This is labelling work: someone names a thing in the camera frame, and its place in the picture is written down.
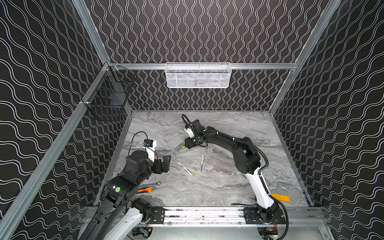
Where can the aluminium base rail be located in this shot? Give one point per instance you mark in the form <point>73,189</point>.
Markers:
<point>240,216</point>

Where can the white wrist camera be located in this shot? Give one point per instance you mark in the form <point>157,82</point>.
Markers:
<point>189,130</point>
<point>149,146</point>

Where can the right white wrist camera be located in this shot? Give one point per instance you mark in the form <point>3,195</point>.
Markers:
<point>189,130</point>

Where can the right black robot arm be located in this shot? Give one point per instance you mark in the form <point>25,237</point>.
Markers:
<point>248,159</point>

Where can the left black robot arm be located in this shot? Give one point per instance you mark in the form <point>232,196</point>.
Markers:
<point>126,186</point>

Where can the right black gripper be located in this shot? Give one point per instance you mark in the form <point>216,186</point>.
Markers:
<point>192,141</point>

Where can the white pen yellow end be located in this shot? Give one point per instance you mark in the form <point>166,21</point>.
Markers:
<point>189,172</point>

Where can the black wire mesh basket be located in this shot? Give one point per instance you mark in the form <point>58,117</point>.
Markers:
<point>110,100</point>

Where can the yellow block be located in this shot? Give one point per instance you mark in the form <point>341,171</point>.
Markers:
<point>282,198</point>

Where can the white pen light green end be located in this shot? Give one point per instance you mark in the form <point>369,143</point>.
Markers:
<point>202,164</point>

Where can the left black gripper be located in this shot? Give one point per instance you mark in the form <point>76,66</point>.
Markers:
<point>159,165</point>

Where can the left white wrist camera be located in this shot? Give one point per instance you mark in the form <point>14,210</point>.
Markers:
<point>149,146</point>

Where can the silver wrench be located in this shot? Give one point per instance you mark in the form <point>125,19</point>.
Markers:
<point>150,185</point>

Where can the white wire mesh basket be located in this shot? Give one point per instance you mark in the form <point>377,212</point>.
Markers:
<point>195,75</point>

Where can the orange handled pliers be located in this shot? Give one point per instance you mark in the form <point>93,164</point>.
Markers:
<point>146,190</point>

